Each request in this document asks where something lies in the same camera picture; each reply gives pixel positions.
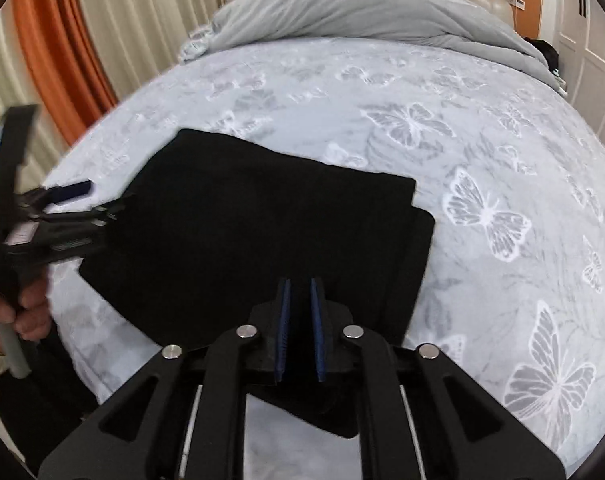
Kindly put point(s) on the white wall switch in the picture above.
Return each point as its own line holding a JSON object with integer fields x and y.
{"x": 512, "y": 0}

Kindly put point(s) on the white nightstand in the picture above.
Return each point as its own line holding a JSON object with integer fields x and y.
{"x": 561, "y": 82}

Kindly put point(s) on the butterfly print bed sheet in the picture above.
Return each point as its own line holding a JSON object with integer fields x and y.
{"x": 362, "y": 135}

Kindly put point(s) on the white wardrobe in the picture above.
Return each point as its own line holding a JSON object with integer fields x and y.
{"x": 589, "y": 20}

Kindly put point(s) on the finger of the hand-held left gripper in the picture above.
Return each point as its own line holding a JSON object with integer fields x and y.
{"x": 97, "y": 212}
{"x": 72, "y": 191}

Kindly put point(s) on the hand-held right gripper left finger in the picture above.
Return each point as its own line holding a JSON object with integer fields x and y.
{"x": 284, "y": 330}

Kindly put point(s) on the person's dark clothing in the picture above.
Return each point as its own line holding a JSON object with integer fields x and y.
{"x": 37, "y": 410}

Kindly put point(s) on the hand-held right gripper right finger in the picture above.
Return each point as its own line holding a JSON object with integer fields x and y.
{"x": 317, "y": 330}

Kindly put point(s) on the black pants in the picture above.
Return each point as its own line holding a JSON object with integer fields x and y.
{"x": 262, "y": 230}

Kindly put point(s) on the black bag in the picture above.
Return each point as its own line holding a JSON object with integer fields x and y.
{"x": 542, "y": 50}

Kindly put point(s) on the person's left hand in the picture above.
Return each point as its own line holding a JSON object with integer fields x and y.
{"x": 30, "y": 310}

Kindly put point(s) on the grey duvet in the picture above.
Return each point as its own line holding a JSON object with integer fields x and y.
{"x": 362, "y": 10}

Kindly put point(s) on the beige curtain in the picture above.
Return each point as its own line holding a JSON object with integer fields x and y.
{"x": 147, "y": 15}
{"x": 12, "y": 110}

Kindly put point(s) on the orange curtain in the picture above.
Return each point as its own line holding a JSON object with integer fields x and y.
{"x": 62, "y": 40}

